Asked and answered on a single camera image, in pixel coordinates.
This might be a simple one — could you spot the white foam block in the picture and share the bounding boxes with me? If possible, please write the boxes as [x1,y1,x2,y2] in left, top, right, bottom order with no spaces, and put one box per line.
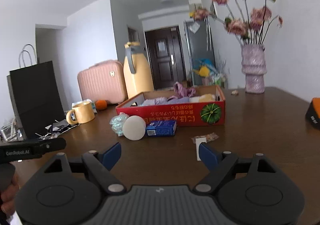
[195,137,207,161]

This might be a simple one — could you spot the purple satin scrunchie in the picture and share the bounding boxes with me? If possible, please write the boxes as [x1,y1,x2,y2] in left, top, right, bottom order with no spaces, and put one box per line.
[173,82,196,99]

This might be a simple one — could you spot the person's left hand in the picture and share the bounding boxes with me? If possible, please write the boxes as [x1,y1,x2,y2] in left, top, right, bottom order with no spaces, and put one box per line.
[1,172,20,217]

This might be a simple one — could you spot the wrappers pile on table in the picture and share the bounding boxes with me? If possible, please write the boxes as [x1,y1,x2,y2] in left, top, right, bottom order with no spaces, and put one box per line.
[1,118,79,142]

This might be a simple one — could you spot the clear snack packet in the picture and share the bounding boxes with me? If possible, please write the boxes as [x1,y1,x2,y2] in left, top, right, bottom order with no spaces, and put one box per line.
[191,132,219,144]

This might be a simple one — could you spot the iridescent white scrunchie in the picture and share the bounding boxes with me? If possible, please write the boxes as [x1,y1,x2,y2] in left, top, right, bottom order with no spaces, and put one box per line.
[110,113,129,137]

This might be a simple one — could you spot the white round sponge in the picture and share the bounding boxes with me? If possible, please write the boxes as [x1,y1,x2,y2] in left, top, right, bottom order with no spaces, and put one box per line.
[123,115,146,141]

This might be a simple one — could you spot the red cardboard box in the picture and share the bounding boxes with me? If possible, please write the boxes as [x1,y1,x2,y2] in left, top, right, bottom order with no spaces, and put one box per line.
[116,86,226,127]

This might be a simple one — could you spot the yellow ceramic mug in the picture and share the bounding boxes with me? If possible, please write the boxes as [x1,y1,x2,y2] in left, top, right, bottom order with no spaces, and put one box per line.
[66,101,95,125]

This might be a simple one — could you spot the orange fruit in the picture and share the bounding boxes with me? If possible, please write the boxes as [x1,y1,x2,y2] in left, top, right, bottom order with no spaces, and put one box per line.
[95,100,107,111]

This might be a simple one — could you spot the black paper bag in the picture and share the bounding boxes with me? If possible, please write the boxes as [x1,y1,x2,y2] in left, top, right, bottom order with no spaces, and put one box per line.
[6,44,66,139]

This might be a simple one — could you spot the blue tissue pack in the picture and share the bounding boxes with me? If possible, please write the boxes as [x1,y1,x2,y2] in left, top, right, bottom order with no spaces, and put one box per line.
[146,120,177,137]

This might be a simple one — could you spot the yellow plush toy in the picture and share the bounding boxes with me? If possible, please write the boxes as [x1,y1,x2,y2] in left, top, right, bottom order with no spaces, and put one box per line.
[189,94,216,103]

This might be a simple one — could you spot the small crumpled paper scrap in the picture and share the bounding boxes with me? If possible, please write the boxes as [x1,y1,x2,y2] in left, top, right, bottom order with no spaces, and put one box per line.
[231,90,239,96]

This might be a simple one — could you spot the pink small suitcase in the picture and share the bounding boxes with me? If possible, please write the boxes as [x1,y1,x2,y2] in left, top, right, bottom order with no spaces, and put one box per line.
[77,60,127,104]

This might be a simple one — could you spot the lavender folded towel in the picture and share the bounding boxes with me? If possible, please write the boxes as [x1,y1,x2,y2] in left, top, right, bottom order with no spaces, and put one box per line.
[140,97,168,107]

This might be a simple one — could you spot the colourful clutter pile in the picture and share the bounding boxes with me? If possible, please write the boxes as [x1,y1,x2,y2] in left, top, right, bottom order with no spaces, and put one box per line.
[193,59,227,88]

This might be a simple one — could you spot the yellow thermos jug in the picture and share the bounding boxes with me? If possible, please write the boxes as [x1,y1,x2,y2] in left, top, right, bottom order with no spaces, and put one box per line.
[123,42,154,99]

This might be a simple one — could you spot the purple glass vase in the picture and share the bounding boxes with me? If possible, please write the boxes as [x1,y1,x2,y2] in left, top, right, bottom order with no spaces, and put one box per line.
[241,44,267,94]

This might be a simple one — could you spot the orange black box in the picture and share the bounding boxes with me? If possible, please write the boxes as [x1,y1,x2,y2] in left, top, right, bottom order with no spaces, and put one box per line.
[305,98,320,129]

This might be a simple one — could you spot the grey refrigerator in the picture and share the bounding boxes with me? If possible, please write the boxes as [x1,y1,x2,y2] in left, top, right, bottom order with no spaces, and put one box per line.
[184,20,215,86]

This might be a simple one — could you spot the dark entrance door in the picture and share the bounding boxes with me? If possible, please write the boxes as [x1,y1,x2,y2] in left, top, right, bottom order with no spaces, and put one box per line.
[145,26,187,89]

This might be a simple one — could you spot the dried pink roses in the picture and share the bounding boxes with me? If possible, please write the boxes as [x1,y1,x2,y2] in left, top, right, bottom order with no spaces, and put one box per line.
[189,0,283,46]

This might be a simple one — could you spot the purple linen drawstring pouch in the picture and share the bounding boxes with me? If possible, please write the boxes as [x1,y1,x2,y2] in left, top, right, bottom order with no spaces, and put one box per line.
[165,97,190,105]

